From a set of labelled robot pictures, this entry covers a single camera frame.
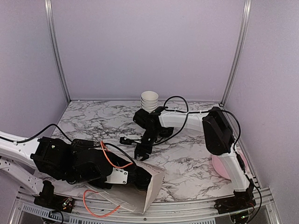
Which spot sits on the right aluminium frame post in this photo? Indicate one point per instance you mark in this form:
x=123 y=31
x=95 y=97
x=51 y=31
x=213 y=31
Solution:
x=238 y=51

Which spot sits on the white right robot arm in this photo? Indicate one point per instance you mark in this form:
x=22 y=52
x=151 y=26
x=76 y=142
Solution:
x=218 y=134

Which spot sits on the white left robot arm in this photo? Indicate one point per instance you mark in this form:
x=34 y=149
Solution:
x=74 y=163

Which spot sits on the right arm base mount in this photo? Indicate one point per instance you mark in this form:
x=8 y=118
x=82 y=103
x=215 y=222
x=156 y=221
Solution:
x=239 y=201

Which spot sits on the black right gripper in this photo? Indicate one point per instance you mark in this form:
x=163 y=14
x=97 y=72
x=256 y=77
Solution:
x=138 y=152

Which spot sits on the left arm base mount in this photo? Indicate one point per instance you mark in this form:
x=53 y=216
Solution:
x=48 y=199

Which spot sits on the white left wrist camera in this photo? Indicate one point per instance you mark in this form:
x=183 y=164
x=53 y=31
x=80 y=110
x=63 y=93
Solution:
x=118 y=176

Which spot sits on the left aluminium frame post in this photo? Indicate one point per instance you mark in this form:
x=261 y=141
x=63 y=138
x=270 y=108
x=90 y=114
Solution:
x=54 y=43

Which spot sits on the pink plastic plate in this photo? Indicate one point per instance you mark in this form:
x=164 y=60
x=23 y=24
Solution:
x=220 y=169

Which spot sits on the stack of black lids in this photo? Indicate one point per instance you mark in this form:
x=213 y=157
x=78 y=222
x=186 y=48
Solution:
x=166 y=132

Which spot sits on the aluminium frame post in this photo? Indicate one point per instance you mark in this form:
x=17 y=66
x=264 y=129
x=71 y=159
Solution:
x=238 y=51
x=54 y=43

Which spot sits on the white paper takeout bag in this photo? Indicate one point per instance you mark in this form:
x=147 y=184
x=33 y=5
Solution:
x=133 y=185

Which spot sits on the stack of paper cups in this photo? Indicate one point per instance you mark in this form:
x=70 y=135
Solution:
x=149 y=100

